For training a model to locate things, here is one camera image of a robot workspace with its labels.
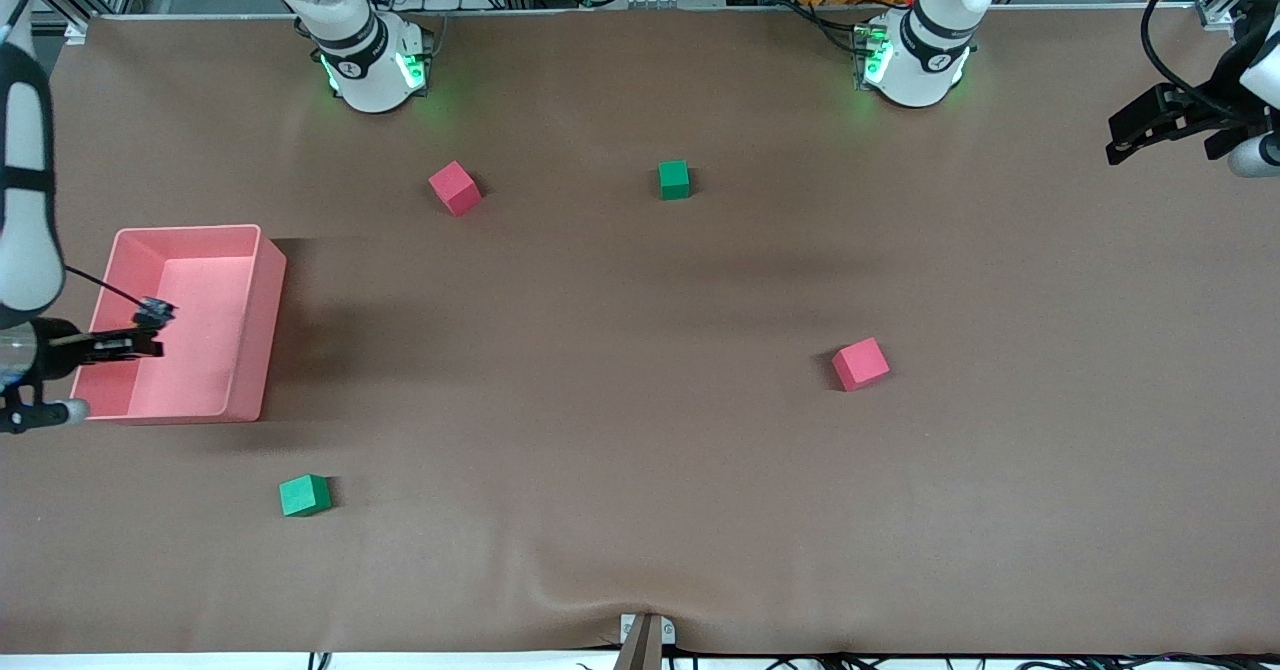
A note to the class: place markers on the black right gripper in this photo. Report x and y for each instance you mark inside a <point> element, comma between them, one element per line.
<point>50,347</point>

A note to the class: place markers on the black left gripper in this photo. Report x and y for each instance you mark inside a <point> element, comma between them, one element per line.
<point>1203,116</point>

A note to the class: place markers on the orange capped black button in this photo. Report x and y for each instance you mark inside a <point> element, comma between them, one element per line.
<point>155,311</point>

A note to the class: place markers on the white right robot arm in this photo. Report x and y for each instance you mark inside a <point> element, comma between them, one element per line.
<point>30,250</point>

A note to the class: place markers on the pink plastic bin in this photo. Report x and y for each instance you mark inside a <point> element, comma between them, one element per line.
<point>220,350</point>

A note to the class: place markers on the green foam cube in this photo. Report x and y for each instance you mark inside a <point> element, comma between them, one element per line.
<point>304,496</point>
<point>674,180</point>

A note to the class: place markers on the pink foam cube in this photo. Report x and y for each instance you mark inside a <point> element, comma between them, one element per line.
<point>455,188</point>
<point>860,364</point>

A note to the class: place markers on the brown table cover cloth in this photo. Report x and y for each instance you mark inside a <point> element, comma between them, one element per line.
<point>640,500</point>

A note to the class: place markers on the grey metal table clamp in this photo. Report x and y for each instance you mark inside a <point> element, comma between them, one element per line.
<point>665,632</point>

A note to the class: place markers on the silver corner bracket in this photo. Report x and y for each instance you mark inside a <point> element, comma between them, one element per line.
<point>1215,15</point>
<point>77,31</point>

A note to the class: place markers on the brown camera mount pole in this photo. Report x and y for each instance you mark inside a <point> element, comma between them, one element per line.
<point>637,650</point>

